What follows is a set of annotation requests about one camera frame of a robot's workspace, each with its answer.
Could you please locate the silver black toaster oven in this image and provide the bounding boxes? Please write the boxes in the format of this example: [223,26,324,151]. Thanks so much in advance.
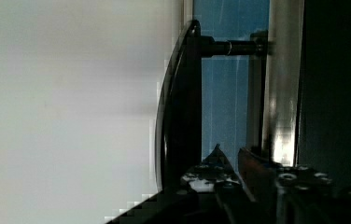
[298,0,351,189]

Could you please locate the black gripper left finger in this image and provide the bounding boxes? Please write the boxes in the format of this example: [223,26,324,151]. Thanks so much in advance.
[180,144,241,193]

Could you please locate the blue glass oven door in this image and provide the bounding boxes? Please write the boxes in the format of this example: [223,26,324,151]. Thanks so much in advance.
[155,0,306,189]

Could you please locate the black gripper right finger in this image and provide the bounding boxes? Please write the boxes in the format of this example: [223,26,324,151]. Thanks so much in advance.
[238,147,281,203]

